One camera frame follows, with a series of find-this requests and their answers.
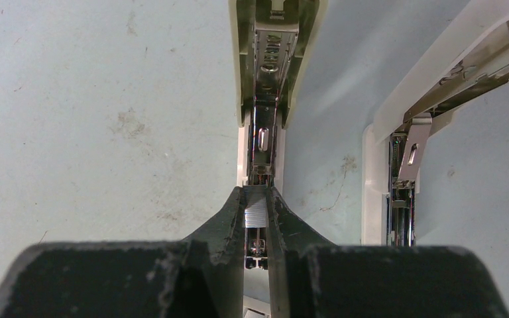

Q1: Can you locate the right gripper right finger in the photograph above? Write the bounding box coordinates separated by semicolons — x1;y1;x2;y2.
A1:
265;188;509;317

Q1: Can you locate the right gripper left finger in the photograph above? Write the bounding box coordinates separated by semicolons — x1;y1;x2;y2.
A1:
0;187;246;317

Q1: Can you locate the silver staple strip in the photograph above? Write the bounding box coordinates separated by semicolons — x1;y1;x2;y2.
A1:
245;195;268;229

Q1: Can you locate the cream stapler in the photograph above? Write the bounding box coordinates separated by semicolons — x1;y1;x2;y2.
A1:
229;0;327;270

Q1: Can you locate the white stapler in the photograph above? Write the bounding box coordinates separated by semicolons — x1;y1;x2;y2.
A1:
361;1;509;246

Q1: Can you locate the staple box sleeve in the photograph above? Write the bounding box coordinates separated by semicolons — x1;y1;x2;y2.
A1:
243;295;271;318

